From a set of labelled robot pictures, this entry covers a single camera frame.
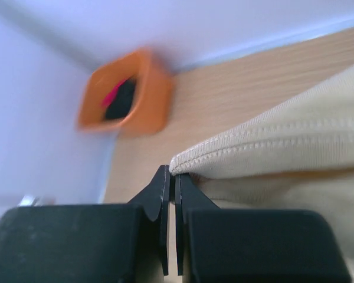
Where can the beige t shirt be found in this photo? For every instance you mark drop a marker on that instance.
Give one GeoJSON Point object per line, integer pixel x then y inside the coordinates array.
{"type": "Point", "coordinates": [297, 155]}

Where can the orange plastic basket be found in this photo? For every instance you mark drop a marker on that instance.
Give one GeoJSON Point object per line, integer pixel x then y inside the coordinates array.
{"type": "Point", "coordinates": [151, 103]}

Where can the black t shirt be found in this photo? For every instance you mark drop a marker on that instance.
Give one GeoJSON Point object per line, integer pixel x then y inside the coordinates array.
{"type": "Point", "coordinates": [122, 104]}

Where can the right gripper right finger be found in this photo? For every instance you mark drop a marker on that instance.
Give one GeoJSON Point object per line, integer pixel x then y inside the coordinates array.
{"type": "Point", "coordinates": [252, 245]}

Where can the red t shirt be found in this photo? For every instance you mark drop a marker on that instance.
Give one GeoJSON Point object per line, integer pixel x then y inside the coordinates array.
{"type": "Point", "coordinates": [110, 97]}

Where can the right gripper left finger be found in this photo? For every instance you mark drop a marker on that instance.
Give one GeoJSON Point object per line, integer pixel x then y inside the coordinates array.
{"type": "Point", "coordinates": [119, 242]}

